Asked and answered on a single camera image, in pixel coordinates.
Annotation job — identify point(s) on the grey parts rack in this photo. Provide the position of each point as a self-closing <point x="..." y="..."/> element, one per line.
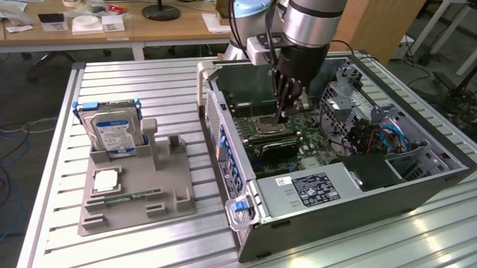
<point x="134" y="215"/>

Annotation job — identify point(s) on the Nvidia graphics card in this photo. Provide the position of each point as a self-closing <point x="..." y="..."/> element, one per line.
<point x="279" y="149"/>

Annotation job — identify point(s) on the silver chipset heat sink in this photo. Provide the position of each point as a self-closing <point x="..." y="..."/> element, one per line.
<point x="310" y="163"/>

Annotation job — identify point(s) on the silver CPU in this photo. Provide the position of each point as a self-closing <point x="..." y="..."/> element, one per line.
<point x="106" y="181"/>

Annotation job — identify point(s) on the green Dell motherboard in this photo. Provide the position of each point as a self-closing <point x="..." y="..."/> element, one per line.
<point x="317" y="136"/>

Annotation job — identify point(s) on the green RAM stick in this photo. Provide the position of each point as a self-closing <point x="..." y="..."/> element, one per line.
<point x="123" y="197"/>

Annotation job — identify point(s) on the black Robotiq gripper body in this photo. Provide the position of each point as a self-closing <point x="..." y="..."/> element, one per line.
<point x="303" y="62"/>

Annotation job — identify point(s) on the red packet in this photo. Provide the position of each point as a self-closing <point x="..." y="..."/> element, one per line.
<point x="116" y="9"/>

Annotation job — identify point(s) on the hard disk with blue carrier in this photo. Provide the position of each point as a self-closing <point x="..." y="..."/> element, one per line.
<point x="111" y="134"/>

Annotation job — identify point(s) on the CPU socket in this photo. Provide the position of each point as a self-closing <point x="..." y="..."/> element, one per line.
<point x="265" y="127"/>

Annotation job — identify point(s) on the grey power supply unit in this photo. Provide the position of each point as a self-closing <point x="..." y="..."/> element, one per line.
<point x="275" y="195"/>

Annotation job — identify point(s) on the small white labelled box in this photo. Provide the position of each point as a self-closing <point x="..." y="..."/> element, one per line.
<point x="111" y="23"/>

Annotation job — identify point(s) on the black round lamp base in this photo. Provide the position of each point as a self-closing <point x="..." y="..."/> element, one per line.
<point x="160" y="12"/>

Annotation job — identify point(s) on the black office chair base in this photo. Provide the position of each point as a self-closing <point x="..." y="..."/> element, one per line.
<point x="37" y="67"/>

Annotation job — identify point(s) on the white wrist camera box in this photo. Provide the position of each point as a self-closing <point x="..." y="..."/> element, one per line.
<point x="258" y="51"/>

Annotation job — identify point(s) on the silver disk bay cage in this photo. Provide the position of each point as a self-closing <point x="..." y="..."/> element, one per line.
<point x="341" y="107"/>

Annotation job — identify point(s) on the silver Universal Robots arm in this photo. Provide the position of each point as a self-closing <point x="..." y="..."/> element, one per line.
<point x="313" y="22"/>

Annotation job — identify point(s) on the wooden desk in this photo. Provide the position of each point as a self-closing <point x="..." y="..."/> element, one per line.
<point x="44" y="37"/>

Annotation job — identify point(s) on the white booklet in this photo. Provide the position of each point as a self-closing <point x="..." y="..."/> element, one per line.
<point x="214" y="25"/>

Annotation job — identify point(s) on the open dark grey PC case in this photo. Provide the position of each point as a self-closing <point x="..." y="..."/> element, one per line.
<point x="335" y="212"/>

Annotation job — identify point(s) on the white paper tag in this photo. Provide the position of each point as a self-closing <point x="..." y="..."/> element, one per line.
<point x="19" y="28"/>

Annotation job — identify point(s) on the white desk frame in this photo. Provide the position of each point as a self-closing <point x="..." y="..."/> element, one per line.
<point x="436" y="28"/>

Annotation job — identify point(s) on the black installed RAM stick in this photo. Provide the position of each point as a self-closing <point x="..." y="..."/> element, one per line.
<point x="275" y="139"/>

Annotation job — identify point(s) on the black and white box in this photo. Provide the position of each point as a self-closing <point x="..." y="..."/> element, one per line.
<point x="52" y="22"/>

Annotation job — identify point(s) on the wooden cabinet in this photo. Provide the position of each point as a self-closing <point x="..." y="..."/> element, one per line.
<point x="373" y="28"/>

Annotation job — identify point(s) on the white box with tape roll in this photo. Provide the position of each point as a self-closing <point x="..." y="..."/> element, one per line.
<point x="87" y="25"/>

